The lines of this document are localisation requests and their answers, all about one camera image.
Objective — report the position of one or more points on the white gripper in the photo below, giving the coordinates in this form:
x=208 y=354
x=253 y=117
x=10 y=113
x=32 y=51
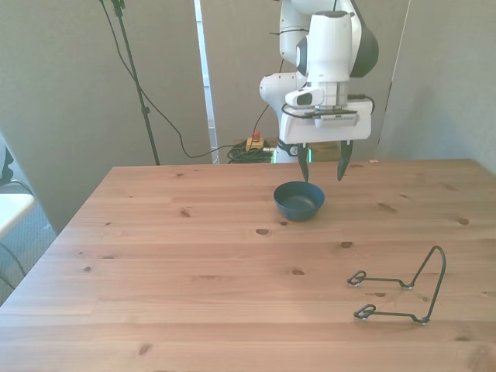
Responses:
x=294 y=131

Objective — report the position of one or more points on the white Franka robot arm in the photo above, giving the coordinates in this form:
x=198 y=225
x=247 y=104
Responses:
x=329 y=46

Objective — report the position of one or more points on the yellow emergency stop box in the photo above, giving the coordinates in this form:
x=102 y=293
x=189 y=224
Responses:
x=255 y=144

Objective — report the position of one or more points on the white side table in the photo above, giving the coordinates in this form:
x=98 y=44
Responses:
x=11 y=209

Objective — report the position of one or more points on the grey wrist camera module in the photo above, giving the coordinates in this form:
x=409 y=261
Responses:
x=337 y=121

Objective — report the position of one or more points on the black tripod camera pole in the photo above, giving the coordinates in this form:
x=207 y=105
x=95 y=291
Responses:
x=136 y=77

